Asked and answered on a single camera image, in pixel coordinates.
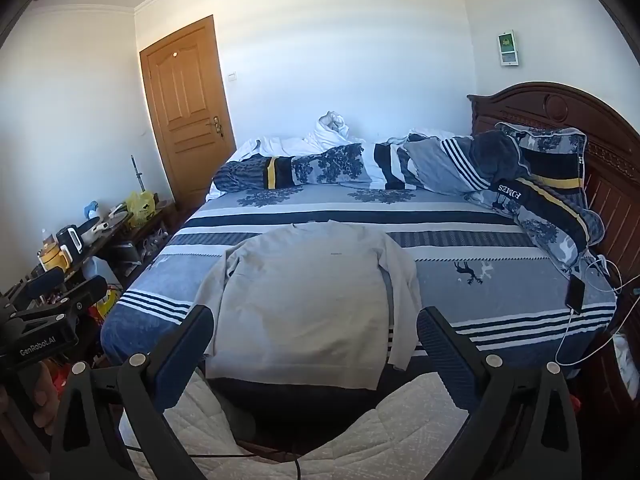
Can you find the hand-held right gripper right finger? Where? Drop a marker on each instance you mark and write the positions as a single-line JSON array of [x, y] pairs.
[[442, 347]]

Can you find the bed with striped blue sheet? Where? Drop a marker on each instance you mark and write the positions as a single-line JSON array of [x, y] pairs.
[[450, 290]]

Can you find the person's left hand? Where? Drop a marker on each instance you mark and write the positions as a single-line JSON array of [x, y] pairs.
[[46, 400]]

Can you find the brown wooden door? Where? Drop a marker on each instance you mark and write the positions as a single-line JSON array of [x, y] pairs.
[[185, 110]]

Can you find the light grey sweater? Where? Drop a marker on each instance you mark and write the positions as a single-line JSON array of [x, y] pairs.
[[300, 300]]

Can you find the person's quilted white pants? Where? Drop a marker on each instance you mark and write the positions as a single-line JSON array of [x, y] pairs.
[[415, 435]]

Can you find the white plastic jug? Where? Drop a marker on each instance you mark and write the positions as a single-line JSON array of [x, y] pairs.
[[100, 272]]

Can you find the yellow plastic bag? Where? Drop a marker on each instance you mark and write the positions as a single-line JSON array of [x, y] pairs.
[[140, 207]]

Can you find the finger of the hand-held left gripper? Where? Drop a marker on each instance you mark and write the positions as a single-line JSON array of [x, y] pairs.
[[92, 290], [47, 280]]

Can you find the black smartphone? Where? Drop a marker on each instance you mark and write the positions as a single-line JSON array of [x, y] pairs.
[[575, 294]]

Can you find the dark side table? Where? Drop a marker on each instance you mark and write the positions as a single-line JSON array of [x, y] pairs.
[[115, 227]]

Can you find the patterned blue pillow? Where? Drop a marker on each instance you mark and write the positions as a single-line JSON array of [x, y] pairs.
[[550, 200]]

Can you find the black and white kettle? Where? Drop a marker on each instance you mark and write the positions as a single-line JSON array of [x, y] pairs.
[[70, 242]]

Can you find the dark wooden headboard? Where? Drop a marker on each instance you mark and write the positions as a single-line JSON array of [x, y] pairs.
[[615, 195]]

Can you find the patterned striped duvet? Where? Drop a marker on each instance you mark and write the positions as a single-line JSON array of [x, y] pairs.
[[340, 165]]

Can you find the yellow cup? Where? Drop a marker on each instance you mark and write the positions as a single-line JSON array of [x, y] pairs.
[[52, 259]]

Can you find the blue spray bottle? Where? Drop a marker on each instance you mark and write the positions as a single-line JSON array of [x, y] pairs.
[[91, 210]]

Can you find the thin metal pole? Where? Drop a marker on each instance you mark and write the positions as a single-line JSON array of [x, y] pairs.
[[138, 175]]

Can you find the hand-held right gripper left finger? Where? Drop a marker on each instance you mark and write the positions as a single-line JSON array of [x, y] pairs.
[[184, 347]]

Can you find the white wall control panel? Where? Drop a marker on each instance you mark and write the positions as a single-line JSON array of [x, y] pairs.
[[507, 50]]

